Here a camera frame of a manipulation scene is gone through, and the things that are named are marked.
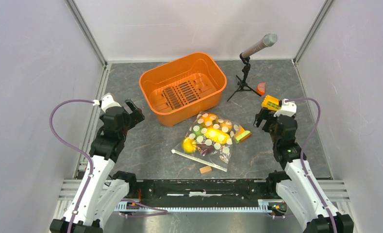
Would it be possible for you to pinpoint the orange plastic basket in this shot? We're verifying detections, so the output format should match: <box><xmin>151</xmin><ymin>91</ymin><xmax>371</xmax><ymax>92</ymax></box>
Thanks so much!
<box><xmin>139</xmin><ymin>52</ymin><xmax>227</xmax><ymax>127</ymax></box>

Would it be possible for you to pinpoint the yellow toy mango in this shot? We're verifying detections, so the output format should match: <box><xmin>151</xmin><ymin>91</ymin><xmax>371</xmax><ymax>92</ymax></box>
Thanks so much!
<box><xmin>204</xmin><ymin>128</ymin><xmax>231</xmax><ymax>144</ymax></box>

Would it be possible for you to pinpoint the polka dot zip top bag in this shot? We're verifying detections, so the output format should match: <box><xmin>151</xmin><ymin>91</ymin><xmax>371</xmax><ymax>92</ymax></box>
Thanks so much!
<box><xmin>171</xmin><ymin>112</ymin><xmax>250</xmax><ymax>172</ymax></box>

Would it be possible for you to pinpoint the yellow toy lemon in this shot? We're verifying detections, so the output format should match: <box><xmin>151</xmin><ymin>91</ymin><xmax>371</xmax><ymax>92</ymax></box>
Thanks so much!
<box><xmin>182</xmin><ymin>137</ymin><xmax>197</xmax><ymax>153</ymax></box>

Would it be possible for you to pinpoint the dark red toy onion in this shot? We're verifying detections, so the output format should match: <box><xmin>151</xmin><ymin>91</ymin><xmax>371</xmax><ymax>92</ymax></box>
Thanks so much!
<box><xmin>197</xmin><ymin>143</ymin><xmax>221</xmax><ymax>156</ymax></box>

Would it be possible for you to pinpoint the yellow toy bell pepper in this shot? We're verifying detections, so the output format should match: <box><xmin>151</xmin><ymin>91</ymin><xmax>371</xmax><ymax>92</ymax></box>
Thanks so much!
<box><xmin>197</xmin><ymin>113</ymin><xmax>217</xmax><ymax>127</ymax></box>

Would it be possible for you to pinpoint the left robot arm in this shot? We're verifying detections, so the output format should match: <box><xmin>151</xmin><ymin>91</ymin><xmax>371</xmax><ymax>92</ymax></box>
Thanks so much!
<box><xmin>49</xmin><ymin>94</ymin><xmax>145</xmax><ymax>233</ymax></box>

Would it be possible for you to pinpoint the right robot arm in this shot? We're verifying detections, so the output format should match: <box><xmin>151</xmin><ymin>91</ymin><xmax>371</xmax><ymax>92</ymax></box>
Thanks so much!
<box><xmin>255</xmin><ymin>108</ymin><xmax>354</xmax><ymax>233</ymax></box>

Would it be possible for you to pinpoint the yellow window toy brick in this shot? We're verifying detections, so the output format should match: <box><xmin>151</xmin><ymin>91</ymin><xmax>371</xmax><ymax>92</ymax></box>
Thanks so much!
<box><xmin>261</xmin><ymin>95</ymin><xmax>281</xmax><ymax>111</ymax></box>

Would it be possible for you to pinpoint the yellow green brown brick stack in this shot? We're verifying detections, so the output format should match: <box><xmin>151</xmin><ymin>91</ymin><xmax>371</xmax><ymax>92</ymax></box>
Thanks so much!
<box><xmin>234</xmin><ymin>126</ymin><xmax>251</xmax><ymax>143</ymax></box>

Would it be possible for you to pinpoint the orange semicircle toy slice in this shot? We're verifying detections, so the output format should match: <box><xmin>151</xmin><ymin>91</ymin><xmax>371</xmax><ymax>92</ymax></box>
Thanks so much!
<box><xmin>256</xmin><ymin>82</ymin><xmax>266</xmax><ymax>96</ymax></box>

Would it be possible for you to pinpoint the black microphone tripod stand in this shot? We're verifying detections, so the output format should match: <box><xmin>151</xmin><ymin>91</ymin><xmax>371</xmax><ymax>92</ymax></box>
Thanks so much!
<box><xmin>227</xmin><ymin>53</ymin><xmax>262</xmax><ymax>102</ymax></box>

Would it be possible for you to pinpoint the tan wooden block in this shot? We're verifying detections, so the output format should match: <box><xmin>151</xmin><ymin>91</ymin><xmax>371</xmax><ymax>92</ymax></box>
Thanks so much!
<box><xmin>200</xmin><ymin>166</ymin><xmax>212</xmax><ymax>174</ymax></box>

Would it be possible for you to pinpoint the silver microphone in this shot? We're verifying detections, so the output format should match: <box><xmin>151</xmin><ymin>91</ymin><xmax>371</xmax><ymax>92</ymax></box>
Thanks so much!
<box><xmin>240</xmin><ymin>33</ymin><xmax>278</xmax><ymax>59</ymax></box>

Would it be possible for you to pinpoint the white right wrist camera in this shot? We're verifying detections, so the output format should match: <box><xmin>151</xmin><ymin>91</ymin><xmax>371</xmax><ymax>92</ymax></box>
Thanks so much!
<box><xmin>273</xmin><ymin>99</ymin><xmax>297</xmax><ymax>117</ymax></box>

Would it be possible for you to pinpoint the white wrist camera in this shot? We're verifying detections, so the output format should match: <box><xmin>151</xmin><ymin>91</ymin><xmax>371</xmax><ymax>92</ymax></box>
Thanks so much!
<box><xmin>92</xmin><ymin>93</ymin><xmax>122</xmax><ymax>113</ymax></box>
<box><xmin>273</xmin><ymin>99</ymin><xmax>297</xmax><ymax>117</ymax></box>

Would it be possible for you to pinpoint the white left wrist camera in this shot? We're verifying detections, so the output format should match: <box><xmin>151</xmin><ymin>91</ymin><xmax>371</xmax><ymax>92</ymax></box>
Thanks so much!
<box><xmin>92</xmin><ymin>93</ymin><xmax>122</xmax><ymax>113</ymax></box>

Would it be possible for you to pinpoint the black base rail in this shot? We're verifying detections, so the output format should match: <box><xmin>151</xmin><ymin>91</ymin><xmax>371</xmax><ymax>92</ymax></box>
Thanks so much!
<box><xmin>125</xmin><ymin>179</ymin><xmax>281</xmax><ymax>208</ymax></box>

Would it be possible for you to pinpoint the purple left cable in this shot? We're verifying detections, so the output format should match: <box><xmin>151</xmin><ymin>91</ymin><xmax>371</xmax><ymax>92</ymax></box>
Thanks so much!
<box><xmin>49</xmin><ymin>99</ymin><xmax>169</xmax><ymax>233</ymax></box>

